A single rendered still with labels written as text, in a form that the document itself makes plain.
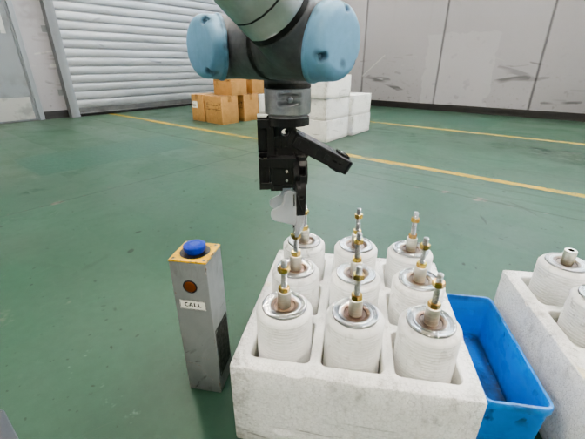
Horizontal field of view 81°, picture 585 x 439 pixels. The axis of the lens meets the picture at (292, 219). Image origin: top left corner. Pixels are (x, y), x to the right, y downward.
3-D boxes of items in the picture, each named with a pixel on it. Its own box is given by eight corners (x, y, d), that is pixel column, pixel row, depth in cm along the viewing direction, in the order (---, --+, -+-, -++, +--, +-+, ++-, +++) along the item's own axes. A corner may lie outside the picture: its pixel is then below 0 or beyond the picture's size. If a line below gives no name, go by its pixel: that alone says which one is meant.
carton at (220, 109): (238, 122, 403) (237, 95, 391) (223, 124, 386) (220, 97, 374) (222, 119, 421) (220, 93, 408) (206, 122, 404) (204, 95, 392)
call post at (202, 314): (221, 394, 71) (205, 265, 58) (189, 388, 72) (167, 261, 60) (232, 367, 78) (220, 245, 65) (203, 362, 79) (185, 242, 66)
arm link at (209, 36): (230, 3, 36) (302, 13, 43) (177, 13, 43) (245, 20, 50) (235, 83, 39) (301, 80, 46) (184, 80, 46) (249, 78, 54)
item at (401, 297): (373, 342, 75) (382, 272, 67) (409, 330, 78) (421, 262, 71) (401, 376, 67) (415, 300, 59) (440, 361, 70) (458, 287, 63)
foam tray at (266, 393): (463, 478, 57) (488, 403, 49) (236, 438, 63) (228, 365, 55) (423, 320, 92) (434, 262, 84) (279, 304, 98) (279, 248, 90)
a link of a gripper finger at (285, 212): (271, 237, 63) (269, 188, 61) (303, 236, 64) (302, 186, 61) (272, 243, 60) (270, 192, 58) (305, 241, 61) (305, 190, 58)
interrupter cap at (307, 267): (269, 268, 69) (269, 266, 69) (296, 255, 74) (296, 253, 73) (294, 285, 64) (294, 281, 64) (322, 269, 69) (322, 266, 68)
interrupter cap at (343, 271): (379, 269, 69) (379, 266, 68) (370, 290, 62) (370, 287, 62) (342, 261, 72) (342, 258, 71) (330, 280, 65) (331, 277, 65)
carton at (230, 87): (246, 94, 402) (245, 66, 390) (231, 96, 385) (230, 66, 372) (229, 93, 419) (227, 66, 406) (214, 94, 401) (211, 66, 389)
